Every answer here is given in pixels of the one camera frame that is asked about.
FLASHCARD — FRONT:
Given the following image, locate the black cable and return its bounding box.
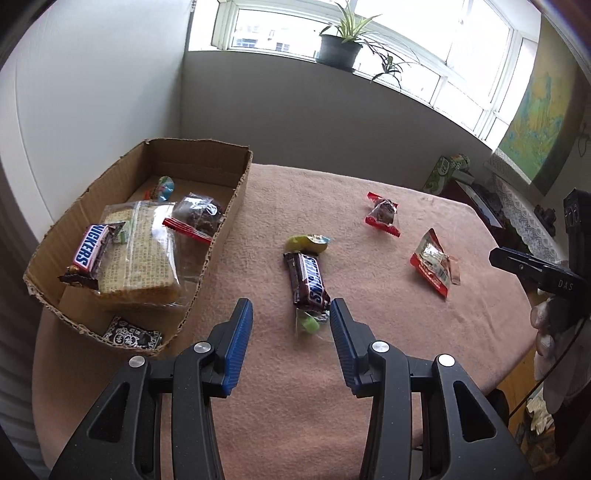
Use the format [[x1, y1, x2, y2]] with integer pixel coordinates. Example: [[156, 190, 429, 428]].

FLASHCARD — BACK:
[[505, 322, 591, 425]]

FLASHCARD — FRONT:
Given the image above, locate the pink table cloth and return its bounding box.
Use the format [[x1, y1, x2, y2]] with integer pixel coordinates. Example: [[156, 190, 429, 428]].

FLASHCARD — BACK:
[[32, 163, 539, 471]]

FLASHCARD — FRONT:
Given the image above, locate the brown Snickers bar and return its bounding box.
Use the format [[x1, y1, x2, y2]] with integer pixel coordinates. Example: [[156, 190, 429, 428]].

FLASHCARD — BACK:
[[58, 222, 125, 291], [283, 252, 331, 311]]

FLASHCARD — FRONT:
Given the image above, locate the white window frame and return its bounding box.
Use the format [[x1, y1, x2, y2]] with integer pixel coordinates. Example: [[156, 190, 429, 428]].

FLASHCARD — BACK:
[[211, 1, 541, 144]]

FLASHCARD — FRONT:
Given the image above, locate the clear bag of crackers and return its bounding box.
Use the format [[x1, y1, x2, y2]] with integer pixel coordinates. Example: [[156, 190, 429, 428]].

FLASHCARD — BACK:
[[98, 200, 181, 306]]

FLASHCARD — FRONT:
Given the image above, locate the brown ball candy packet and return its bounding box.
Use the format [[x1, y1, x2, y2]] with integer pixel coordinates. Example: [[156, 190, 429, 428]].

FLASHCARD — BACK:
[[143, 176, 175, 202]]

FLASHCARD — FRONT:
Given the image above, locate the white lace cloth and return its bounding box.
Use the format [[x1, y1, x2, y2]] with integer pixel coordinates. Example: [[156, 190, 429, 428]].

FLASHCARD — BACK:
[[494, 177, 567, 263]]

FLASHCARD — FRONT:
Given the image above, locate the black white candy packet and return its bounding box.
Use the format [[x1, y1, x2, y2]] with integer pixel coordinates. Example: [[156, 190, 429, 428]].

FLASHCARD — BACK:
[[103, 316, 162, 350]]

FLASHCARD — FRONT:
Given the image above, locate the red clear cake packet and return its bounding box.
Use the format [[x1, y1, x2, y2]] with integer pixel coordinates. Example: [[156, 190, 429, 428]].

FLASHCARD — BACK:
[[162, 193, 224, 245], [365, 192, 401, 237]]

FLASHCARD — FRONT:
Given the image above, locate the yellow green wall painting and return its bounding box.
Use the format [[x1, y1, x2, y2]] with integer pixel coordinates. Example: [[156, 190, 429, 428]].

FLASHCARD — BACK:
[[485, 19, 590, 197]]

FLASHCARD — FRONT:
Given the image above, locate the yellow green jelly cup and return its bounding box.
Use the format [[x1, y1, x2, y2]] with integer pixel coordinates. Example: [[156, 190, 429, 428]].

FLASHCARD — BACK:
[[284, 234, 331, 255]]

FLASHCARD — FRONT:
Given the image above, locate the potted spider plant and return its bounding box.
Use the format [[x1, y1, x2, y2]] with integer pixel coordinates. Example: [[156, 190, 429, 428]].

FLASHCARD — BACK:
[[315, 1, 408, 88]]

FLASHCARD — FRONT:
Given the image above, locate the white gloved right hand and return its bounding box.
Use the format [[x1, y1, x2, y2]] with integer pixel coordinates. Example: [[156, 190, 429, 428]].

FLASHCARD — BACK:
[[530, 297, 590, 414]]

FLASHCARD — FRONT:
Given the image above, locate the red white snack pouch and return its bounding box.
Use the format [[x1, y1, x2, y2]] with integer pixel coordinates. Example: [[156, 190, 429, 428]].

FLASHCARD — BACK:
[[410, 228, 451, 299]]

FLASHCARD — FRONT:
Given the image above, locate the green carton box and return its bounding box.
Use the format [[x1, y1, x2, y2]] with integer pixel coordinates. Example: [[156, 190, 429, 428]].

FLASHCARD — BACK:
[[422, 154, 471, 195]]

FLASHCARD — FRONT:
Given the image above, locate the small green clear candy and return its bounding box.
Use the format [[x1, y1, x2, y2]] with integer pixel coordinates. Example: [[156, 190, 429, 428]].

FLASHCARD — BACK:
[[295, 309, 329, 335]]

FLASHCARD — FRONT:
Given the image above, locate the dark ornament on shelf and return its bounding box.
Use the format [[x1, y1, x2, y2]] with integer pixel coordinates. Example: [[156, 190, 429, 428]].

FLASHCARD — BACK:
[[534, 205, 557, 237]]

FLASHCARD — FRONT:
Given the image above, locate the brown cardboard box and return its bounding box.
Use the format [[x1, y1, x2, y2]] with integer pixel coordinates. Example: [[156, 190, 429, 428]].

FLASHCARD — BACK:
[[24, 138, 252, 355]]

